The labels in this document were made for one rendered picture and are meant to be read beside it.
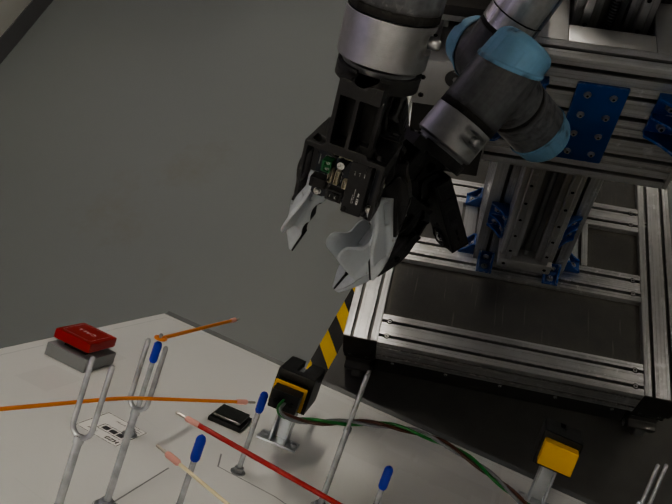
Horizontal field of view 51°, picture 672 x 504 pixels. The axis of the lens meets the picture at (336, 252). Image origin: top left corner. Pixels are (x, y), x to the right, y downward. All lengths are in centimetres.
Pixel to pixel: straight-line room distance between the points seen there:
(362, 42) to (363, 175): 10
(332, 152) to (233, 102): 223
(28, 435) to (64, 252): 176
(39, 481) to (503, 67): 60
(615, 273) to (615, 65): 91
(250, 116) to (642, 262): 148
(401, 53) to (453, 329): 136
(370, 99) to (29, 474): 40
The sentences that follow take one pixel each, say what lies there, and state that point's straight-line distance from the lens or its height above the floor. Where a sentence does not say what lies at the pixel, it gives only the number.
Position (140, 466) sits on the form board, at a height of 118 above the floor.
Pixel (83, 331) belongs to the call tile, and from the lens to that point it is 86.
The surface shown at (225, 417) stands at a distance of 80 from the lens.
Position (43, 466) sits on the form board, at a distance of 65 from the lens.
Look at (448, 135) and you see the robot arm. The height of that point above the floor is 126.
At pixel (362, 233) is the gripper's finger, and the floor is 113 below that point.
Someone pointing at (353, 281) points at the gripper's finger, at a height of 111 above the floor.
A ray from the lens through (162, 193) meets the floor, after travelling 250.
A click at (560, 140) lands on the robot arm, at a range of 92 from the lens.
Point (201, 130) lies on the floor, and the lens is 269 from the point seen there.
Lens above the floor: 180
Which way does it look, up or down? 53 degrees down
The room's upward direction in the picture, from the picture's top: straight up
